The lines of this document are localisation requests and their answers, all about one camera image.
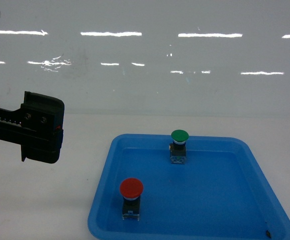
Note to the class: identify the green mushroom push button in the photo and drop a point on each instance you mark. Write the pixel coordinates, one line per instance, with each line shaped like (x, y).
(177, 149)

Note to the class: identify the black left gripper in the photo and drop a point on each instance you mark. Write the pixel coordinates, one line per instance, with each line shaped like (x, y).
(37, 126)

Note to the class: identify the blue plastic tray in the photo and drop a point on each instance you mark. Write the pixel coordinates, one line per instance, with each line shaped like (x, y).
(220, 193)

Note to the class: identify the small dark debris piece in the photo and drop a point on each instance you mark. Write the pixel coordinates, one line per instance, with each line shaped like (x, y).
(268, 234)

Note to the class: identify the red mushroom push button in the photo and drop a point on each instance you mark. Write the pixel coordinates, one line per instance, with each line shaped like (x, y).
(131, 190)

